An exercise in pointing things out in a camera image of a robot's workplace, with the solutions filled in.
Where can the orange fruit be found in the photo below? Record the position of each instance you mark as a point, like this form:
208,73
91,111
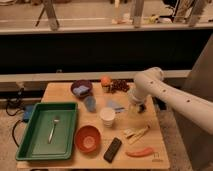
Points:
105,81

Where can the black tape roll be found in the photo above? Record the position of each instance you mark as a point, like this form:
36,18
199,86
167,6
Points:
142,108

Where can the white paper cup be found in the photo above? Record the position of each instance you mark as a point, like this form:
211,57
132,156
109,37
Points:
107,116

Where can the dark red grapes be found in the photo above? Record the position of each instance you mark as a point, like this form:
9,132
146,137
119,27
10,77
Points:
119,85

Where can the light blue towel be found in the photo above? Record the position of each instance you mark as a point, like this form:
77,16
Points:
114,105

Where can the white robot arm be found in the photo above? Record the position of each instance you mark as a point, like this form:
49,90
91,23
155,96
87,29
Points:
150,82

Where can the beige wooden clips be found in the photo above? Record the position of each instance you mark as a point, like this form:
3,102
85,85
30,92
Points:
133,135

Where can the orange carrot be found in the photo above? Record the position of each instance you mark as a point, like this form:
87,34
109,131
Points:
141,153

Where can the green plastic tray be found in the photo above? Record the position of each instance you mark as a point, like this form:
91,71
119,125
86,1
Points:
34,144

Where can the blue box on floor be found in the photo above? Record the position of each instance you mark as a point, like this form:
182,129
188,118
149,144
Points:
27,113

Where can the metal spoon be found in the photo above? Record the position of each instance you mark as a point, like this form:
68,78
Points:
55,122

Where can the red orange bowl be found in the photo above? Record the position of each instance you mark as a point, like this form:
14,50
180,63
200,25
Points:
87,139

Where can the purple bowl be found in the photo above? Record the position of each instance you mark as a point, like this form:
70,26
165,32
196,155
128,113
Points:
80,83

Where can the blue plastic cup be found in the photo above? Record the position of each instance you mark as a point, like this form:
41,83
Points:
90,103

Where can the blue sponge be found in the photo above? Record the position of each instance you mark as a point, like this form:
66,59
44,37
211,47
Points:
80,90

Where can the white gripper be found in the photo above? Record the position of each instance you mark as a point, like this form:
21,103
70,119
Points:
134,110

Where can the black remote control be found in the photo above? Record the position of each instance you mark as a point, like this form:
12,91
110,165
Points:
112,150

